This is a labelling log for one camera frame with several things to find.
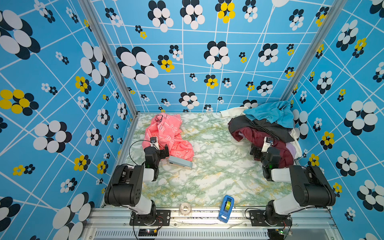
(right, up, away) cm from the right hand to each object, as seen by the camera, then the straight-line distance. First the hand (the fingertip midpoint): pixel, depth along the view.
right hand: (261, 145), depth 93 cm
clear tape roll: (-46, -31, -20) cm, 59 cm away
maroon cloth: (-5, +5, -4) cm, 8 cm away
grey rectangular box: (-51, -10, -4) cm, 52 cm away
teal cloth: (+14, +21, +5) cm, 26 cm away
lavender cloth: (+19, -2, 0) cm, 19 cm away
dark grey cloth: (+13, +7, 0) cm, 15 cm away
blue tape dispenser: (-27, -29, -20) cm, 44 cm away
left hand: (-65, +1, 0) cm, 65 cm away
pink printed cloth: (-61, +11, +3) cm, 62 cm away
